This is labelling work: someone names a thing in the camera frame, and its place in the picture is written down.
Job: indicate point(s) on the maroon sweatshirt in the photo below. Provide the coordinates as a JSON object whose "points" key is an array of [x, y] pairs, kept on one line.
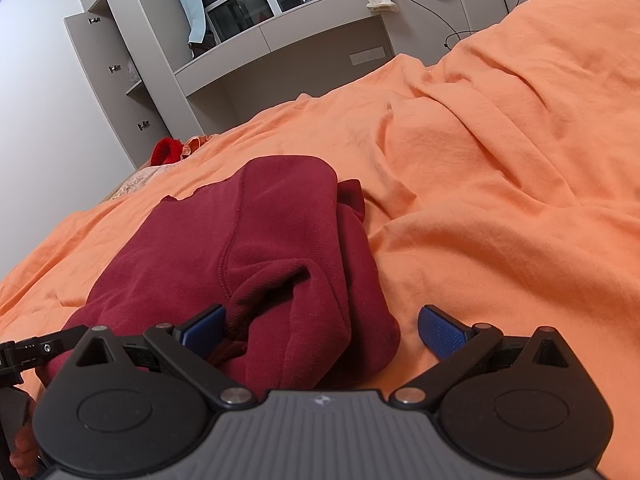
{"points": [[280, 240]]}

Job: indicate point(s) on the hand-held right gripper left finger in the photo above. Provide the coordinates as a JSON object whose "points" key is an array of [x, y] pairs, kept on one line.
{"points": [[206, 331]]}

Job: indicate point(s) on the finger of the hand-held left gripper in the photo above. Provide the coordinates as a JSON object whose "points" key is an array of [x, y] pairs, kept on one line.
{"points": [[45, 347]]}

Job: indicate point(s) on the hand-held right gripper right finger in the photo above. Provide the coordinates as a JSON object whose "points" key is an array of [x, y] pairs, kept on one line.
{"points": [[441, 332]]}

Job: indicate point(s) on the red plush toy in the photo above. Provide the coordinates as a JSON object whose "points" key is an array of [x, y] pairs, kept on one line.
{"points": [[166, 151]]}

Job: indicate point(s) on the white printed pillow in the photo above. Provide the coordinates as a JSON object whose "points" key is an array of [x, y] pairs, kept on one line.
{"points": [[142, 177]]}

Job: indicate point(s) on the grey tall cabinet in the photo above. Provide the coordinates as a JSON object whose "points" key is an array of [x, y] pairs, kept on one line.
{"points": [[135, 60]]}

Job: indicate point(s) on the orange blanket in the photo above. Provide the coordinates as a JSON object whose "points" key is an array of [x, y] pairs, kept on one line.
{"points": [[500, 185]]}

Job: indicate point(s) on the light blue curtain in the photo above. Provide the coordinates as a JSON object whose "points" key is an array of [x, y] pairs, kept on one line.
{"points": [[192, 0]]}

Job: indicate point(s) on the white wall socket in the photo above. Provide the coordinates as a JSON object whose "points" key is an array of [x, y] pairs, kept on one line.
{"points": [[368, 55]]}

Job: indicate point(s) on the person's left hand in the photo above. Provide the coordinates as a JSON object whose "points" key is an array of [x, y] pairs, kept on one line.
{"points": [[26, 452]]}

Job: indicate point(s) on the grey window sill desk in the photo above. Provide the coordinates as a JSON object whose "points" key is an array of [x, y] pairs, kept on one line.
{"points": [[300, 40]]}

